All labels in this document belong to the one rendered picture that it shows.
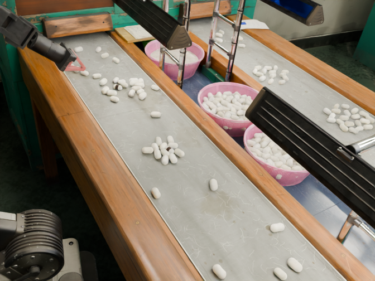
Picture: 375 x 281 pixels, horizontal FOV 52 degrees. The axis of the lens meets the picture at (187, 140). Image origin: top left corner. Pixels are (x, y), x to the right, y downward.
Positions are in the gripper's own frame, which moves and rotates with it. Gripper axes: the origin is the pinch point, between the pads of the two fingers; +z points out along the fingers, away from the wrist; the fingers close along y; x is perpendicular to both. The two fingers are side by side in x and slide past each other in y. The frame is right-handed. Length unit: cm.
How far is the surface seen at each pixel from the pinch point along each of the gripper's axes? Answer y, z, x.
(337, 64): 80, 256, -102
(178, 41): -30.6, 1.6, -27.7
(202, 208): -64, 16, 3
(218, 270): -82, 9, 6
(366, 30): 83, 258, -142
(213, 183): -59, 20, -3
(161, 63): 7.0, 31.7, -16.2
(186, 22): -8.2, 16.9, -34.4
